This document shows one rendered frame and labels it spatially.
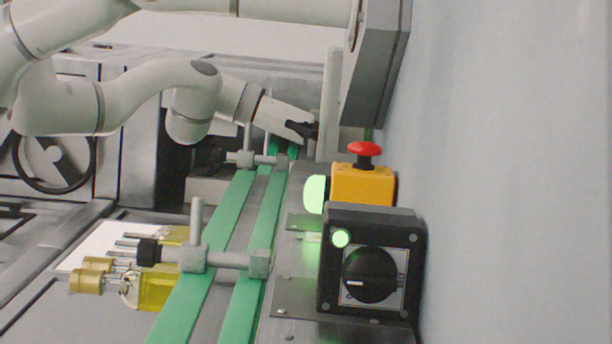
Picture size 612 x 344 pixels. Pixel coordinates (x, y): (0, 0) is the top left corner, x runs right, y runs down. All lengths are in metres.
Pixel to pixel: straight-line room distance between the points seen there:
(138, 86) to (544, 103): 1.09
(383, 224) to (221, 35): 4.38
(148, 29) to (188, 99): 3.66
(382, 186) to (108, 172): 1.46
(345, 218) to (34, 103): 0.76
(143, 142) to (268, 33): 2.76
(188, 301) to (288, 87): 1.54
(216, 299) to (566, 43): 0.51
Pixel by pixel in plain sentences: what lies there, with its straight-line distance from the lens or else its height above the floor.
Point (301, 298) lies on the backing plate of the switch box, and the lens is 0.79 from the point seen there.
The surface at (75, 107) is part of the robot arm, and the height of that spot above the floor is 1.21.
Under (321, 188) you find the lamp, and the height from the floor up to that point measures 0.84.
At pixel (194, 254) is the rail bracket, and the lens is 0.90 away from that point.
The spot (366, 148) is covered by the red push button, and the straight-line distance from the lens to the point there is 1.03.
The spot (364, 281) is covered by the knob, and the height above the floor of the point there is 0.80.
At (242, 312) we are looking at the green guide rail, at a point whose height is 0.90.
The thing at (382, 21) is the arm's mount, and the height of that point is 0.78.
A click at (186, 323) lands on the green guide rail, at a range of 0.77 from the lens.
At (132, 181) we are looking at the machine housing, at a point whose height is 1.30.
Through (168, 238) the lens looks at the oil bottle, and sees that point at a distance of 1.44.
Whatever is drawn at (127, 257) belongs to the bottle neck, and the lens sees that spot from 1.41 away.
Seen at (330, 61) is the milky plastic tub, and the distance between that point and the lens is 1.50.
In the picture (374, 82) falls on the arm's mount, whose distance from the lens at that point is 1.22.
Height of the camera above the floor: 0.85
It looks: level
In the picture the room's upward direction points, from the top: 84 degrees counter-clockwise
